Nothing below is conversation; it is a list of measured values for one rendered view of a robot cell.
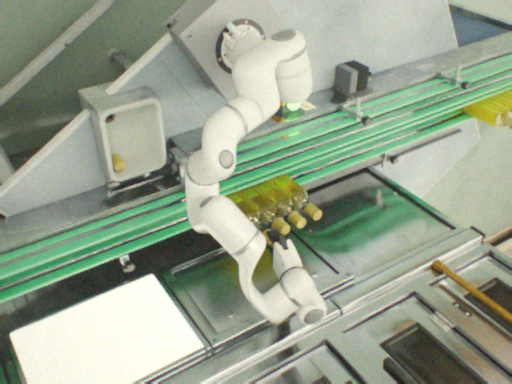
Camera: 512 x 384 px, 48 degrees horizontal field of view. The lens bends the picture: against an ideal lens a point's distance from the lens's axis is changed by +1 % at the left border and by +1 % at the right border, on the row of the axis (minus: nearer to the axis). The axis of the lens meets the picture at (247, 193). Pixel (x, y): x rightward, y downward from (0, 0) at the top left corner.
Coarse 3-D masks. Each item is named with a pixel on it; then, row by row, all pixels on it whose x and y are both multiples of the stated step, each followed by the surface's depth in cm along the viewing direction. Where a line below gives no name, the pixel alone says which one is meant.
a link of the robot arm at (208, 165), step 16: (224, 112) 126; (208, 128) 122; (224, 128) 122; (240, 128) 126; (208, 144) 120; (224, 144) 121; (192, 160) 128; (208, 160) 120; (224, 160) 120; (192, 176) 130; (208, 176) 123; (224, 176) 123
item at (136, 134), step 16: (112, 112) 149; (128, 112) 159; (144, 112) 162; (160, 112) 157; (112, 128) 159; (128, 128) 162; (144, 128) 165; (160, 128) 159; (112, 144) 162; (128, 144) 165; (144, 144) 168; (160, 144) 163; (128, 160) 167; (144, 160) 167; (160, 160) 166; (112, 176) 158; (128, 176) 161
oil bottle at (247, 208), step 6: (234, 192) 170; (228, 198) 168; (234, 198) 168; (240, 198) 168; (246, 198) 168; (240, 204) 165; (246, 204) 165; (252, 204) 165; (246, 210) 163; (252, 210) 163; (258, 210) 163; (246, 216) 161; (252, 216) 162; (258, 216) 162
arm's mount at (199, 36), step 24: (192, 0) 154; (216, 0) 148; (240, 0) 151; (264, 0) 154; (168, 24) 153; (192, 24) 147; (216, 24) 151; (240, 24) 154; (264, 24) 158; (192, 48) 151; (216, 48) 154; (216, 72) 158
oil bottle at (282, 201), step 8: (256, 184) 175; (264, 184) 174; (272, 184) 174; (264, 192) 171; (272, 192) 171; (280, 192) 171; (272, 200) 168; (280, 200) 168; (288, 200) 168; (280, 208) 167; (280, 216) 168
